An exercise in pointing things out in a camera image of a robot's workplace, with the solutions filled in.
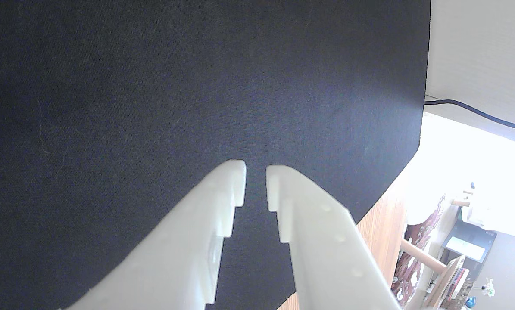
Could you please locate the black mouse mat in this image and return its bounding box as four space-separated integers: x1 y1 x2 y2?
0 0 431 310

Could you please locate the red patterned cloth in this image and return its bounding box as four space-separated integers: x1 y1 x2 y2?
391 193 448 307

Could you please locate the round wooden bar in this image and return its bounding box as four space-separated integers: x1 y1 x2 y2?
400 238 448 271

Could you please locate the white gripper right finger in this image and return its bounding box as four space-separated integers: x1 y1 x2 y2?
265 164 401 310

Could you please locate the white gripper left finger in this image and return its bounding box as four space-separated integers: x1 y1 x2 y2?
59 159 247 310

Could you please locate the thin black cable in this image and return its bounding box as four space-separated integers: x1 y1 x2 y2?
424 99 515 135

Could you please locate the black box device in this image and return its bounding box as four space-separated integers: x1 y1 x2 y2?
440 219 498 264

